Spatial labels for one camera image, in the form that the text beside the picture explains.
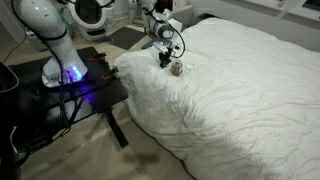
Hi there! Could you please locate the orange black clamp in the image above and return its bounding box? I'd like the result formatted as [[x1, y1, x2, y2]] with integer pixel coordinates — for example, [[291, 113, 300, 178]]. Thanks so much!
[[89, 53, 107, 62], [102, 67, 119, 81]]

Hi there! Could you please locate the dark floor mat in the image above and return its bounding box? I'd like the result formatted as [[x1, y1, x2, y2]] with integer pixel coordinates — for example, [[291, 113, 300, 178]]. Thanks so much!
[[110, 27, 145, 50]]

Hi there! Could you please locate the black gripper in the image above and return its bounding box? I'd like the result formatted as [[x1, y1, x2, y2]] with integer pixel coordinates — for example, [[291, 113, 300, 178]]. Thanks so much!
[[159, 48, 173, 68]]

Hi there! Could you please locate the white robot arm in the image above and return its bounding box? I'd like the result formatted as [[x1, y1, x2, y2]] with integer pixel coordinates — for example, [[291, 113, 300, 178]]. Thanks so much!
[[11, 0, 182, 88]]

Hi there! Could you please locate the white round pet litter box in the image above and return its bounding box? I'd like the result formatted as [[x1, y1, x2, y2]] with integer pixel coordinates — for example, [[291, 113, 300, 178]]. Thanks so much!
[[67, 0, 115, 41]]

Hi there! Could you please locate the orange black clamp far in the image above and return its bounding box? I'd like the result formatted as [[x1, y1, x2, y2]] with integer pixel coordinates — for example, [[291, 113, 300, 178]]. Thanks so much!
[[89, 53, 107, 62]]

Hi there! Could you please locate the orange black clamp near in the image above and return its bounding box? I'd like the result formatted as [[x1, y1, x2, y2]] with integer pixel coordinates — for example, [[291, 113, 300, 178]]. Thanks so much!
[[102, 67, 119, 81]]

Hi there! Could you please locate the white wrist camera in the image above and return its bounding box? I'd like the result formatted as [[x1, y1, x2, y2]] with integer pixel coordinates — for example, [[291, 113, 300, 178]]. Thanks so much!
[[153, 41, 169, 53]]

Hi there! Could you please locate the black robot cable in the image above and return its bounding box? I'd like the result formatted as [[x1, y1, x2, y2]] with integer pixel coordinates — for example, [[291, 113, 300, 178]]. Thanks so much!
[[9, 0, 78, 134]]

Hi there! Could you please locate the white bed duvet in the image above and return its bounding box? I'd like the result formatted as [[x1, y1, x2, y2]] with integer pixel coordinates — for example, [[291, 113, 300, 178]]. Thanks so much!
[[114, 18, 320, 180]]

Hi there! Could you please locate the black robot table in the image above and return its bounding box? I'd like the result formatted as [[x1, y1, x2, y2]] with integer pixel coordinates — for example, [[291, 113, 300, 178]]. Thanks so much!
[[1, 47, 128, 153]]

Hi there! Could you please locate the cream armchair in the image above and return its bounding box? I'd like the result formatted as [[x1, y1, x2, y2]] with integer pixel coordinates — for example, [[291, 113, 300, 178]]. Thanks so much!
[[143, 3, 194, 36]]

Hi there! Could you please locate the white jar lid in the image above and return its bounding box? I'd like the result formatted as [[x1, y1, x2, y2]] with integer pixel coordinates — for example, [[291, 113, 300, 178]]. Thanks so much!
[[186, 64, 194, 70]]

